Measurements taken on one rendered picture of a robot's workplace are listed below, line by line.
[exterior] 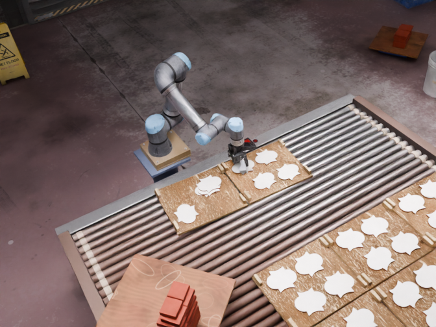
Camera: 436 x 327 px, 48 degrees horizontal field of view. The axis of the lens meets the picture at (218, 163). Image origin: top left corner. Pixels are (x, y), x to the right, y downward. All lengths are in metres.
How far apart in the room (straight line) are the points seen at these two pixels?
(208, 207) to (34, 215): 1.94
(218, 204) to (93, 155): 2.12
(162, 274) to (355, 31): 4.40
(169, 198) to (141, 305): 0.72
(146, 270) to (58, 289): 1.47
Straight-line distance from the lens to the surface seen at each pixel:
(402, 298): 2.39
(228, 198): 2.68
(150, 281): 2.29
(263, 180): 2.75
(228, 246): 2.50
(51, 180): 4.46
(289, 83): 5.13
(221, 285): 2.23
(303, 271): 2.39
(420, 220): 2.70
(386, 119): 3.23
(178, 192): 2.74
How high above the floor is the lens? 2.93
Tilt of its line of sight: 44 degrees down
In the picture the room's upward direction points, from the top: 5 degrees counter-clockwise
